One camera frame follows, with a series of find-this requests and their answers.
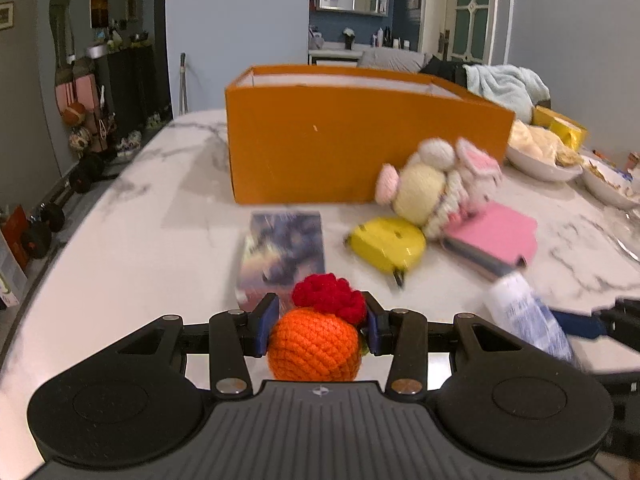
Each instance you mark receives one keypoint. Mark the light blue fleece blanket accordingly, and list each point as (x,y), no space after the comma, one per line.
(515,88)

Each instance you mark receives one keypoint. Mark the white cream tube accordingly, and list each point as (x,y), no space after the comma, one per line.
(517,309)

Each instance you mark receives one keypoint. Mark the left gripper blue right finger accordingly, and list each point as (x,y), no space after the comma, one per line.
(376,329)

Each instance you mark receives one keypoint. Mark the broom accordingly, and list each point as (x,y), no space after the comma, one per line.
(183,91)

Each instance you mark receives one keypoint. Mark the black jacket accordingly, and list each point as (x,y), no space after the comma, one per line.
(448,70)

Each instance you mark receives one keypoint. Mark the pink wallet case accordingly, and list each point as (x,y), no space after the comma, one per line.
(496,242)

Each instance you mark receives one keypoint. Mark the orange crochet ball toy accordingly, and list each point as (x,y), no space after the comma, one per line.
(318,340)

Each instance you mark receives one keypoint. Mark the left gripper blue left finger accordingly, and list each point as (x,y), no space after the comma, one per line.
(260,323)

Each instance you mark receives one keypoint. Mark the glass panel door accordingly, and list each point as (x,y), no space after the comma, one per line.
(468,30)

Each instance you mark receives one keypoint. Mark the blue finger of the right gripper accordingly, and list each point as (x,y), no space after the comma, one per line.
(581,326)

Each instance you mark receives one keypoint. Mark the black dumbbell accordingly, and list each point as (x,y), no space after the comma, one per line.
(36,240)

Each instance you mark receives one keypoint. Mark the white bowl with fries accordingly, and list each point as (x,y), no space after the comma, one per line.
(611,186)

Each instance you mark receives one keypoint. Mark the grey puffer jacket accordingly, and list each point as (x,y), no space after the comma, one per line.
(384,58)

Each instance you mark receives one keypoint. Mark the white bowl with buns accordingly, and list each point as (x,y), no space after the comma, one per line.
(539,153)

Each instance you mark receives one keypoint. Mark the yellow bowl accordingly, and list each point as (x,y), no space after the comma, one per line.
(571,133)

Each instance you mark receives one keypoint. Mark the clear glass plate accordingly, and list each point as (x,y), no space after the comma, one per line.
(623,228)

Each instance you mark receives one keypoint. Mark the dark hallway cabinet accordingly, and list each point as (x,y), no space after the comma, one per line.
(129,79)

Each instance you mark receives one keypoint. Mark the orange storage box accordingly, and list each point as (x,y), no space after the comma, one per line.
(306,134)

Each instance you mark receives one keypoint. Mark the yellow tape measure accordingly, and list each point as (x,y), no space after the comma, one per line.
(390,244)

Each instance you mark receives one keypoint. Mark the crochet bunny doll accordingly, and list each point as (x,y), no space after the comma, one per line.
(442,185)

